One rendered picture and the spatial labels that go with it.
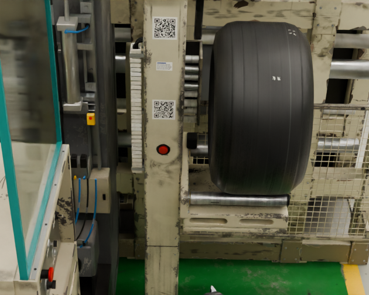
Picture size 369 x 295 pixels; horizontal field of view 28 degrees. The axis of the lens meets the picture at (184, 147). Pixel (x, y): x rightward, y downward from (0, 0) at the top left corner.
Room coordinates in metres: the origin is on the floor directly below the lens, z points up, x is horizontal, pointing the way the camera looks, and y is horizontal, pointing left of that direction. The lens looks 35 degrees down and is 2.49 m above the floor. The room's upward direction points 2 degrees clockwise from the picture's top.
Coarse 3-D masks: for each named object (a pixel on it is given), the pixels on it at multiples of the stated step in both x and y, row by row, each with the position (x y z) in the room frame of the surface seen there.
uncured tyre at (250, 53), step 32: (224, 32) 2.12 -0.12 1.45; (256, 32) 2.09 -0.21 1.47; (224, 64) 1.97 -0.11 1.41; (256, 64) 1.95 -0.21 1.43; (288, 64) 1.96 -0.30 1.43; (224, 96) 1.89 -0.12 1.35; (256, 96) 1.88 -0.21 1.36; (288, 96) 1.88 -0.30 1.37; (224, 128) 1.84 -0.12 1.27; (256, 128) 1.83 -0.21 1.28; (288, 128) 1.83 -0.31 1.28; (224, 160) 1.83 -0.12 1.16; (256, 160) 1.81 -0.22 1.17; (288, 160) 1.81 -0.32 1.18; (224, 192) 1.92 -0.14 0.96; (256, 192) 1.87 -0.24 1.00; (288, 192) 1.89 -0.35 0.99
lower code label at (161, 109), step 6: (156, 102) 2.01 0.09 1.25; (162, 102) 2.01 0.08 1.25; (168, 102) 2.01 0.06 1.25; (174, 102) 2.01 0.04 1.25; (156, 108) 2.01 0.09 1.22; (162, 108) 2.01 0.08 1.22; (168, 108) 2.01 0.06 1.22; (174, 108) 2.01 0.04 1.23; (156, 114) 2.01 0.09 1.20; (162, 114) 2.01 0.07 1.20; (168, 114) 2.01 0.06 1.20; (174, 114) 2.01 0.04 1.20
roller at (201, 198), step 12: (192, 192) 1.96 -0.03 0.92; (204, 192) 1.96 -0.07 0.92; (216, 192) 1.97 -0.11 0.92; (204, 204) 1.94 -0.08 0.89; (216, 204) 1.94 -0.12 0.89; (228, 204) 1.94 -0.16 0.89; (240, 204) 1.94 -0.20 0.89; (252, 204) 1.94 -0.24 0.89; (264, 204) 1.94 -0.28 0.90; (276, 204) 1.94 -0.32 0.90; (288, 204) 1.94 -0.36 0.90
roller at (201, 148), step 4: (196, 148) 2.23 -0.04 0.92; (200, 148) 2.23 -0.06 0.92; (204, 148) 2.23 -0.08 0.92; (192, 152) 2.22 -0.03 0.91; (196, 152) 2.22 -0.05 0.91; (200, 152) 2.22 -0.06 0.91; (204, 152) 2.22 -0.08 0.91; (196, 156) 2.22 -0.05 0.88; (200, 156) 2.22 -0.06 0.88; (204, 156) 2.22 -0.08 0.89
